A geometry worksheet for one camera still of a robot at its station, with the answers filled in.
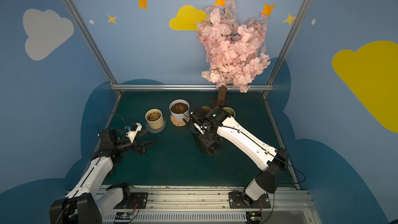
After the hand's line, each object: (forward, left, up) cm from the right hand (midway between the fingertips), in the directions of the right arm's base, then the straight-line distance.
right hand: (212, 138), depth 75 cm
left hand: (+3, +34, -5) cm, 34 cm away
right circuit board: (-29, -21, -22) cm, 42 cm away
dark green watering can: (-7, +1, +9) cm, 11 cm away
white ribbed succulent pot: (+24, +21, -10) cm, 34 cm away
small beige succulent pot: (+30, +3, -14) cm, 33 cm away
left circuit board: (-33, +40, -20) cm, 56 cm away
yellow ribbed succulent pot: (+18, +37, -13) cm, 43 cm away
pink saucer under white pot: (+20, +22, -20) cm, 36 cm away
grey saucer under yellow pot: (+12, +36, -18) cm, 42 cm away
